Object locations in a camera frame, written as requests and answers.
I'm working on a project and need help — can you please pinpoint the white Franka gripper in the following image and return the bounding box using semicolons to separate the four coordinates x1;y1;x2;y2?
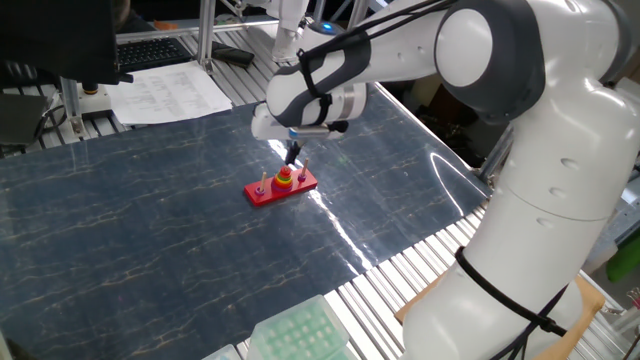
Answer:
250;102;322;166

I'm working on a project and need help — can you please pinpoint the white slender robot link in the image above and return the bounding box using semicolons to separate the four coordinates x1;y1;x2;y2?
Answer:
244;0;314;64

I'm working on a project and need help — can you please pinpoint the red Hanoi base with pegs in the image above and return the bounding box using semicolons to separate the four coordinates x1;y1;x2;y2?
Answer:
243;158;319;208

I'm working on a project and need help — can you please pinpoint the black phone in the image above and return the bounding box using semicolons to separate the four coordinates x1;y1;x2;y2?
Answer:
210;40;256;69

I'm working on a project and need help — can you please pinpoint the printed white paper sheet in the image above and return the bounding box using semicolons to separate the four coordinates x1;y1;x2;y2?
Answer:
104;60;234;126

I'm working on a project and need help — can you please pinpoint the dark blue marble mat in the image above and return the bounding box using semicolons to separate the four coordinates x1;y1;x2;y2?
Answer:
0;82;494;360

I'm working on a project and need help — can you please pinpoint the black keyboard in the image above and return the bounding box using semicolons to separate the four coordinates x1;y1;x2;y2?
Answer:
115;37;194;74

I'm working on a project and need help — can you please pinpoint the green pipette tip box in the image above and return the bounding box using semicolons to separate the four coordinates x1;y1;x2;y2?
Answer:
246;293;359;360

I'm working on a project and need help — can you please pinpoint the white monitor stand base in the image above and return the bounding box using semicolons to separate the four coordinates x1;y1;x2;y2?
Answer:
59;77;111;119

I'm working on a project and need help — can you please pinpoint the black monitor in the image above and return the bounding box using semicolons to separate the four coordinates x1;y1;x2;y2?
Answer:
0;0;134;86

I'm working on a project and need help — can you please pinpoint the dark grey box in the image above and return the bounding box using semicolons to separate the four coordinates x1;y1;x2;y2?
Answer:
0;92;51;146

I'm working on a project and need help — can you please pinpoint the green plastic object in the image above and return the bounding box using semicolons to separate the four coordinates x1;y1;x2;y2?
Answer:
607;232;640;284

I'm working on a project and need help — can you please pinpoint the aluminium frame post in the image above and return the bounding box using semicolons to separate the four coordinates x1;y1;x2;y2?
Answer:
197;0;217;75

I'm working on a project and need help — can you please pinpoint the aluminium frame bar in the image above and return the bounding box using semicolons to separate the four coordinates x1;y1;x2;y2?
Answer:
115;18;281;44

